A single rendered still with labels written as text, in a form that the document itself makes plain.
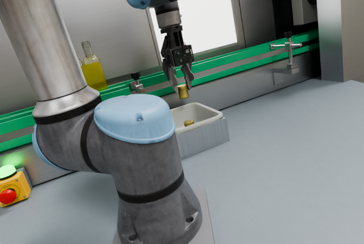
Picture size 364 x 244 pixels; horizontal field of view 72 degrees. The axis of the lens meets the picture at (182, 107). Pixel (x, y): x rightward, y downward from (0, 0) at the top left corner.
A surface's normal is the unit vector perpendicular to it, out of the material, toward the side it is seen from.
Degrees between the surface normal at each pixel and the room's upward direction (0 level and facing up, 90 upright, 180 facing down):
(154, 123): 88
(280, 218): 0
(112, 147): 88
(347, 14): 90
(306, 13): 90
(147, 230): 72
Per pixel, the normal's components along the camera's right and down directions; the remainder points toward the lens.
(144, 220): -0.17, 0.00
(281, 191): -0.22, -0.94
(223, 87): 0.36, 0.19
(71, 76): 0.83, 0.01
